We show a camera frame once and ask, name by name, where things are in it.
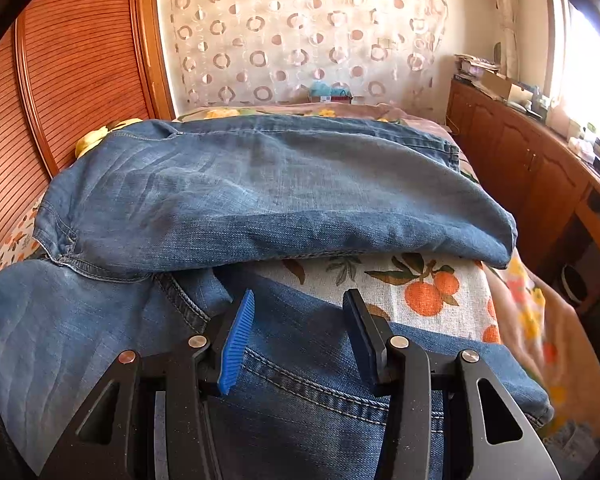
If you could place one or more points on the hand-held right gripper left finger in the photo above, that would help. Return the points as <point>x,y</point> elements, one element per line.
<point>237,340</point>

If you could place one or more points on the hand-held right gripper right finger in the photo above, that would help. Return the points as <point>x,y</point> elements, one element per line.
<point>360,340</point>

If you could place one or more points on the blue denim pants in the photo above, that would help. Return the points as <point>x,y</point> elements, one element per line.
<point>280,185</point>

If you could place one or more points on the orange fruit print bed sheet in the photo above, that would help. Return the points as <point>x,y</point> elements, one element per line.
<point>340,285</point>

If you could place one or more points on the pink floral blanket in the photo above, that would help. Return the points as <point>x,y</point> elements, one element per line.
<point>510,300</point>

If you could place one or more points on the round grey container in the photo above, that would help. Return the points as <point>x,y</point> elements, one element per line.
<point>573,282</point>

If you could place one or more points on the wooden cabinet counter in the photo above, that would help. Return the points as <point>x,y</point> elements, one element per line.
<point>510,150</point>

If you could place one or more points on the yellow plush toy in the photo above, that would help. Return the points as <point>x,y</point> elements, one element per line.
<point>92,140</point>

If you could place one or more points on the open cardboard box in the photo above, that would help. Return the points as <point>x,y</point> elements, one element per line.
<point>500,85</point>

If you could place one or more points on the sheer circle pattern curtain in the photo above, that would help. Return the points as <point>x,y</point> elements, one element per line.
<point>305,35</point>

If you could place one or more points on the wooden slatted wardrobe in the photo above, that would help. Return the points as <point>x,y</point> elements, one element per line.
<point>80,60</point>

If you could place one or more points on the beige window curtain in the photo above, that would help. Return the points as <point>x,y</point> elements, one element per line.
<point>505,20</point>

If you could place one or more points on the window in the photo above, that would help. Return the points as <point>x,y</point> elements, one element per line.
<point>590,60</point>

